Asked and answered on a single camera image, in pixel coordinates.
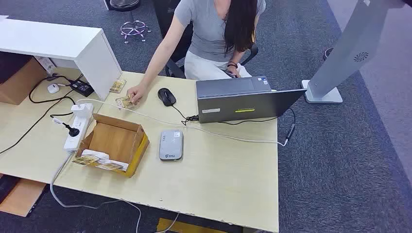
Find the black office chair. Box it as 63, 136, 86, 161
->
151, 0, 260, 80

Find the black power brick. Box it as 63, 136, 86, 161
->
69, 79, 95, 98

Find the open cardboard box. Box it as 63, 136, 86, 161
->
74, 113, 150, 179

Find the grey card reader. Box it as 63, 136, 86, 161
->
159, 129, 184, 161

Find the long black cable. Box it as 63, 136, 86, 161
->
0, 96, 76, 156

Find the patterned room key card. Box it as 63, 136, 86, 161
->
71, 155, 101, 167
95, 162, 124, 172

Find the white charger block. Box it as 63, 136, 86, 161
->
70, 102, 95, 118

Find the white card holder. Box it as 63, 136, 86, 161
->
81, 149, 129, 171

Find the black stool seat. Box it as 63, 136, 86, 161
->
103, 0, 141, 13

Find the black mouse cable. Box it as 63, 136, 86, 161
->
171, 104, 200, 126

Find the closed brown cardboard box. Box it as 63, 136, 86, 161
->
0, 58, 49, 106

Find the person's left hand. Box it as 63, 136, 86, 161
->
225, 66, 241, 79

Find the looped black cable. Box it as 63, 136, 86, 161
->
28, 74, 76, 105

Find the brown board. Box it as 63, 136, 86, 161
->
0, 178, 47, 217

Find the white printed label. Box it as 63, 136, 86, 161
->
34, 56, 57, 75

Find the black computer mouse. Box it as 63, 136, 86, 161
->
157, 87, 177, 107

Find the grey laptop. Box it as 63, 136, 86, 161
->
195, 76, 307, 124

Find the long white charger cable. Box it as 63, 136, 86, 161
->
76, 98, 287, 147

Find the person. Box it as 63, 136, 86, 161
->
127, 0, 267, 105

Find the person's right hand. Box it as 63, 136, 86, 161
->
127, 83, 148, 105

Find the white counter shelf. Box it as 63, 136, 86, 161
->
0, 15, 123, 101

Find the thin white cable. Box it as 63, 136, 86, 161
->
154, 213, 179, 233

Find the black laptop adapter cable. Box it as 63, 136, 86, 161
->
219, 107, 296, 142

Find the chrome stool base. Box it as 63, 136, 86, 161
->
120, 19, 152, 44

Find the white power strip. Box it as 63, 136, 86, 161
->
63, 114, 91, 153

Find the silver kiosk stand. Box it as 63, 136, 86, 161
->
301, 0, 412, 104

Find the black power plug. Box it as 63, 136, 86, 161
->
51, 117, 80, 138

